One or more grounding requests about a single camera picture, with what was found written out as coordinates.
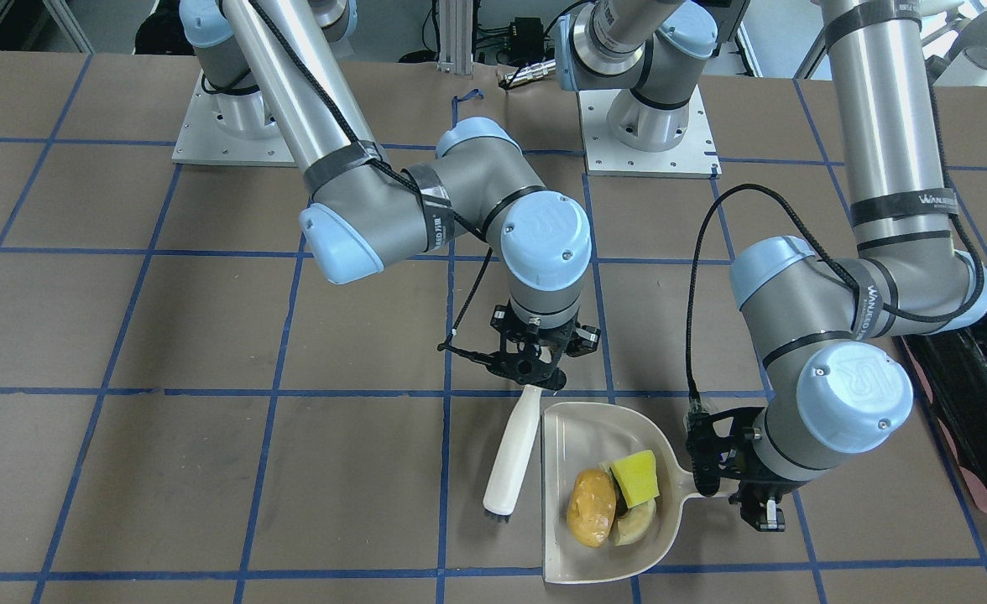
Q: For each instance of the brown potato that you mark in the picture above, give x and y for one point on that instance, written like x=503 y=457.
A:
x=592 y=507

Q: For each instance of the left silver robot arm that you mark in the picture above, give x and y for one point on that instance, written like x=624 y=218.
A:
x=810 y=316

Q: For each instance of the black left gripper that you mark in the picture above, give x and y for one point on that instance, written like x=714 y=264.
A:
x=764 y=487

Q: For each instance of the aluminium frame post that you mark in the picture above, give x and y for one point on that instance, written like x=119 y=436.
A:
x=455 y=21

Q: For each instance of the yellow sponge block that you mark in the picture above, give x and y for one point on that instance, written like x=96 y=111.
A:
x=636 y=476

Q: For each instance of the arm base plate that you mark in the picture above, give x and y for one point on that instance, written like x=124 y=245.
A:
x=232 y=130
x=623 y=137

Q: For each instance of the white hand brush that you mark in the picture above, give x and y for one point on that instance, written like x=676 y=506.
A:
x=513 y=456

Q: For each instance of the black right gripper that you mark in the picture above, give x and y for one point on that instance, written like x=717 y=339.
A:
x=585 y=338

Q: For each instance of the beige plastic dustpan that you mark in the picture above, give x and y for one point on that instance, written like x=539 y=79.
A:
x=578 y=436

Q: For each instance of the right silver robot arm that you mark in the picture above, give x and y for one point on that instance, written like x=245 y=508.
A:
x=364 y=215

